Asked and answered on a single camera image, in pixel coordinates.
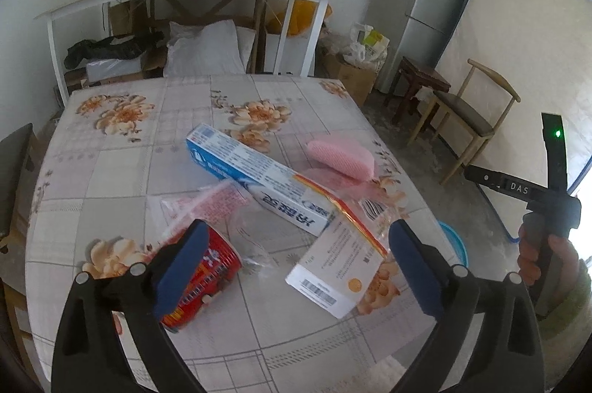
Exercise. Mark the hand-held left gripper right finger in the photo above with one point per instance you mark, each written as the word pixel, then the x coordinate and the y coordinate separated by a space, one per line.
pixel 416 268

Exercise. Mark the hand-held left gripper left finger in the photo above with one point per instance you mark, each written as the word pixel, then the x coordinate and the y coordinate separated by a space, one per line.
pixel 182 268

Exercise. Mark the red chip can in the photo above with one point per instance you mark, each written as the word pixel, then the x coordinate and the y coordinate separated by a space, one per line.
pixel 217 268

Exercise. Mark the blue plastic basket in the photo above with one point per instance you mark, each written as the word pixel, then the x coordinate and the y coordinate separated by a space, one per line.
pixel 455 240

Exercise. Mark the blue white toothpaste box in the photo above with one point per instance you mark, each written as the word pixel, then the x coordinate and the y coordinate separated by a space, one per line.
pixel 249 171

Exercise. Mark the person's right forearm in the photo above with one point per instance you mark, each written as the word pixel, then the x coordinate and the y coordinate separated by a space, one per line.
pixel 569 305

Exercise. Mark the person's right hand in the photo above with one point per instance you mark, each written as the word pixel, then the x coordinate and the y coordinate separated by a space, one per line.
pixel 525 254

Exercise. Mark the pink printed clear wrapper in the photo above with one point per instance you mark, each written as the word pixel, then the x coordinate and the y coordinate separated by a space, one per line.
pixel 203 203

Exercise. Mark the crumpled clear plastic film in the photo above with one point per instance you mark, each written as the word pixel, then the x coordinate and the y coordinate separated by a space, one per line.
pixel 259 254

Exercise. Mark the white medicine box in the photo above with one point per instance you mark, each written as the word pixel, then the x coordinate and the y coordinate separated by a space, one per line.
pixel 333 259

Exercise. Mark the wooden chair grey seat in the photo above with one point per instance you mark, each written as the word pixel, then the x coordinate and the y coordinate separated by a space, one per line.
pixel 462 111
pixel 14 175

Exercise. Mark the pink sponge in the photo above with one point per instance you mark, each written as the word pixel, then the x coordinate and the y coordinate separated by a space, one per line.
pixel 337 157

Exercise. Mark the white mattress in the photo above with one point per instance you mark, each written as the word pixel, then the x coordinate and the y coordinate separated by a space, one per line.
pixel 508 41

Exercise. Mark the dark wooden stool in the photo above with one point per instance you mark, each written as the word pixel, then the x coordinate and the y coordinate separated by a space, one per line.
pixel 423 71

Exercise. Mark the cardboard box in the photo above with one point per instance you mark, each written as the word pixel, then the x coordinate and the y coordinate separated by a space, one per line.
pixel 129 16
pixel 349 78

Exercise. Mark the white sack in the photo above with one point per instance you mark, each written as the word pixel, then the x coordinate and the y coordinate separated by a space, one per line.
pixel 208 48

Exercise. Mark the black cloth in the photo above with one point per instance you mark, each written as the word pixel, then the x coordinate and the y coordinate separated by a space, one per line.
pixel 111 48

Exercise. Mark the white plastic bags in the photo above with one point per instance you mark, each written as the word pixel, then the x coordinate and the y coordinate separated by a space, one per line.
pixel 370 41

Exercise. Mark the grey refrigerator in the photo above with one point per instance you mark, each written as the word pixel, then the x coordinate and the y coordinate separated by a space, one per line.
pixel 416 4

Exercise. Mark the yellow plastic bag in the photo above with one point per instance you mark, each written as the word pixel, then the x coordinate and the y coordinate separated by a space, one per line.
pixel 307 16

